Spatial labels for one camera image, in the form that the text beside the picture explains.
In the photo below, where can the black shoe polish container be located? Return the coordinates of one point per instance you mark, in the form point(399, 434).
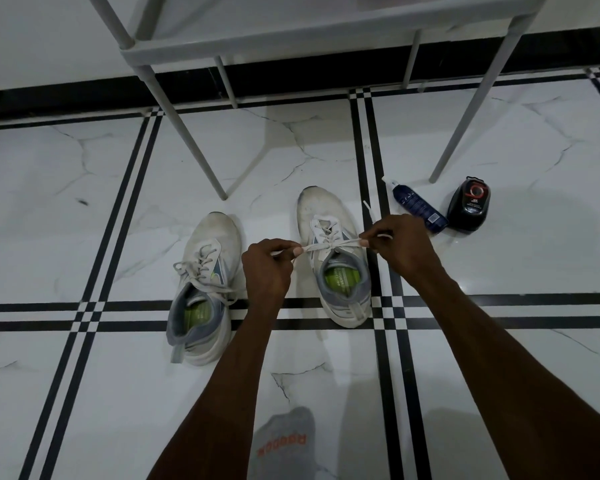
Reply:
point(468, 204)

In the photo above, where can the white sock with orange print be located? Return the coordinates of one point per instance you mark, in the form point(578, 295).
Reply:
point(282, 444)

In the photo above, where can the grey metal shelf rack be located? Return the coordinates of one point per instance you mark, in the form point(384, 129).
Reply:
point(305, 37)

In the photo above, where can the dark blue spray bottle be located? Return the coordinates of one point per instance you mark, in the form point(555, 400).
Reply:
point(417, 204)

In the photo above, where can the person's left hand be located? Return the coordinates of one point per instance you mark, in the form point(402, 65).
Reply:
point(267, 277)

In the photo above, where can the white shoelace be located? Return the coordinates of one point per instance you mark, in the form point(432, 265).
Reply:
point(330, 244)
point(200, 269)

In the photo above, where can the white sneaker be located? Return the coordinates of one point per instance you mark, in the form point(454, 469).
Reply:
point(217, 229)
point(317, 202)

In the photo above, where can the person's right forearm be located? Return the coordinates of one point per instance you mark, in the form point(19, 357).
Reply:
point(525, 384)

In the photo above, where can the person's left forearm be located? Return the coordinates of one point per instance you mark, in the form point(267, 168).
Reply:
point(215, 399)

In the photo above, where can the person's right hand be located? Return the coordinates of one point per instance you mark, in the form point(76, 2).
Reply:
point(407, 249)

